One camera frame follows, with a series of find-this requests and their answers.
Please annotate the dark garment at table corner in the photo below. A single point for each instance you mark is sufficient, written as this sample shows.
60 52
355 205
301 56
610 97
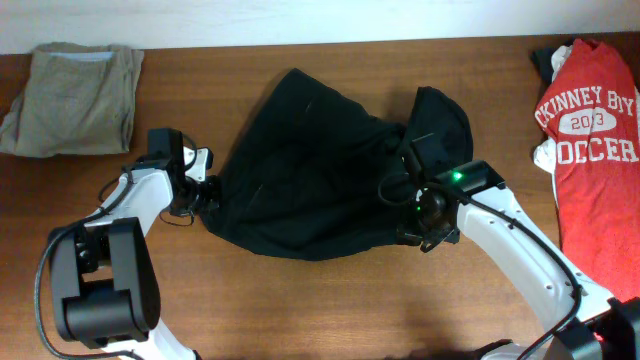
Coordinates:
541 60

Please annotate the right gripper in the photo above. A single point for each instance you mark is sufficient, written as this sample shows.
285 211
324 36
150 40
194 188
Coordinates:
448 232

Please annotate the folded khaki shorts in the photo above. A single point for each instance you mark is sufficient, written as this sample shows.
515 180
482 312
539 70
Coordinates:
78 100

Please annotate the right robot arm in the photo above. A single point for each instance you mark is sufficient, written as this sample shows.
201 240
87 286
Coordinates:
581 319

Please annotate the red soccer t-shirt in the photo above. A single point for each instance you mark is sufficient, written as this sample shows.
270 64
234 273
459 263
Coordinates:
591 111

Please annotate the black shorts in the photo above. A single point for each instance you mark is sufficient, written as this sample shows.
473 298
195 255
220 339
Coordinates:
316 177

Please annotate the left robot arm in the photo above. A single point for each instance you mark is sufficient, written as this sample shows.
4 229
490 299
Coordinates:
105 294

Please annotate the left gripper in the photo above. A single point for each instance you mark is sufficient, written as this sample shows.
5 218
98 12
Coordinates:
213 198

